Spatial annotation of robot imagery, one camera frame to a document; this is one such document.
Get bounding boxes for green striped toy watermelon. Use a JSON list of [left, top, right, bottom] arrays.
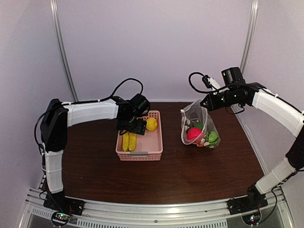
[[205, 131, 219, 146]]

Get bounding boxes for left aluminium frame post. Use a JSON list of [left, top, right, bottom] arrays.
[[49, 0, 79, 102]]

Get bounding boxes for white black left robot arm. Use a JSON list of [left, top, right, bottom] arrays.
[[40, 94, 151, 211]]

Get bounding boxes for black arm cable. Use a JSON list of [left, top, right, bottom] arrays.
[[188, 72, 225, 94], [34, 78, 144, 148]]

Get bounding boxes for right aluminium frame post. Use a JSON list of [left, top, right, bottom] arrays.
[[240, 0, 259, 73]]

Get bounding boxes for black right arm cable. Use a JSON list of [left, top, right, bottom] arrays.
[[188, 72, 225, 94]]

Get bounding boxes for red toy apple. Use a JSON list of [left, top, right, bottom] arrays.
[[187, 127, 202, 141]]

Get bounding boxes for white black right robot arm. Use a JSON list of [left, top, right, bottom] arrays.
[[200, 67, 304, 211]]

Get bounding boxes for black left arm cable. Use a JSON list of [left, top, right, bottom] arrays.
[[34, 78, 144, 148]]

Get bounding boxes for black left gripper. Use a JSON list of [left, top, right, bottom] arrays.
[[116, 115, 147, 135]]

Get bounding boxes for left circuit board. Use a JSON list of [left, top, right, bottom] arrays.
[[51, 211, 71, 226]]

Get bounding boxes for pink plastic basket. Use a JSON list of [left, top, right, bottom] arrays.
[[115, 110, 163, 162]]

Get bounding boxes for clear dotted zip bag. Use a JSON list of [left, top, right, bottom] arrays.
[[180, 100, 220, 149]]

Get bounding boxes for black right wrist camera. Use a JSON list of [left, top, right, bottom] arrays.
[[202, 75, 221, 90]]

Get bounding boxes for green orange toy mango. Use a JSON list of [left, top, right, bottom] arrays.
[[188, 122, 206, 147]]

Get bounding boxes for aluminium frame post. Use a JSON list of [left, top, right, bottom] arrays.
[[49, 0, 79, 102], [240, 0, 259, 73]]

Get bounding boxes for circuit board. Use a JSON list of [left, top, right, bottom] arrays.
[[51, 211, 71, 226], [242, 212, 261, 226]]

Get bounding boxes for yellow toy bananas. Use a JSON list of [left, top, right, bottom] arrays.
[[122, 132, 137, 152]]

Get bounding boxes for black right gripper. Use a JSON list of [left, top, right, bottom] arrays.
[[201, 87, 242, 111]]

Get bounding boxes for right circuit board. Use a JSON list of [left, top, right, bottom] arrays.
[[242, 212, 261, 226]]

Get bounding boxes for aluminium front rail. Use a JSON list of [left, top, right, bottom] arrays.
[[16, 188, 295, 228]]

